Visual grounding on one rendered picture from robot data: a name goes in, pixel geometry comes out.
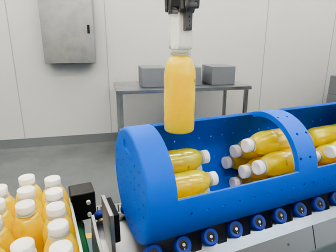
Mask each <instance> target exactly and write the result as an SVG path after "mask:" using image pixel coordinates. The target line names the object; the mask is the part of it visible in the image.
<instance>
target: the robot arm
mask: <svg viewBox="0 0 336 252"><path fill-rule="evenodd" d="M199 6H200V0H164V10H165V12H166V13H168V15H169V48H170V49H171V43H178V49H179V50H190V49H192V48H193V13H194V12H195V9H198V8H199Z"/></svg>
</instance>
